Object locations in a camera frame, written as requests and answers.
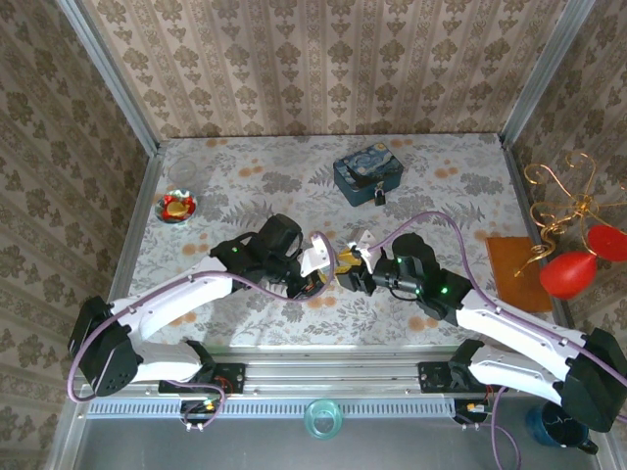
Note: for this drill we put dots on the glass candy dish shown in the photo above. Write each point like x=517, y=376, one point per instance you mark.
x=161, y=213

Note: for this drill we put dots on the orange wooden board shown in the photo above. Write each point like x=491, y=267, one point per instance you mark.
x=519, y=274

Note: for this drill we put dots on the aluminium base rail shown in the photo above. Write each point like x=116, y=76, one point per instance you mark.
x=333, y=377

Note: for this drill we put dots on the red round ornament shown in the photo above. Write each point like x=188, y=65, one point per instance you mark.
x=607, y=242

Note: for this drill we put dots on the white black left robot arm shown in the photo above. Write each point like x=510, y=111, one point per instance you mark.
x=161, y=298

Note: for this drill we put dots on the dark blue mug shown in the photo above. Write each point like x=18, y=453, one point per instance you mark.
x=553, y=431

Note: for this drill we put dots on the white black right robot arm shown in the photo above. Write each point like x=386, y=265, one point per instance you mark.
x=509, y=328

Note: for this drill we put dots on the aluminium frame post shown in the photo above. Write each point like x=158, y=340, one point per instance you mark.
x=544, y=73
x=112, y=73

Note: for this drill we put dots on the blue starry night tin box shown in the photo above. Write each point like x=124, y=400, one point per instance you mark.
x=367, y=171

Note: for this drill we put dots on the yellow candy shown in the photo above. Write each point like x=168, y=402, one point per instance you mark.
x=178, y=209

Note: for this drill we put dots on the red wrapped candy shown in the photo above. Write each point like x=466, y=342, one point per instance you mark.
x=169, y=201

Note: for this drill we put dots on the small clear glass bowl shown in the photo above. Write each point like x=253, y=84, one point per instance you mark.
x=183, y=170

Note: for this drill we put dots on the red teardrop ornament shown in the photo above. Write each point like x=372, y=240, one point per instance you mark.
x=568, y=276

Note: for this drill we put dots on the teal glass cup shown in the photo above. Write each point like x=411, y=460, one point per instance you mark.
x=323, y=418

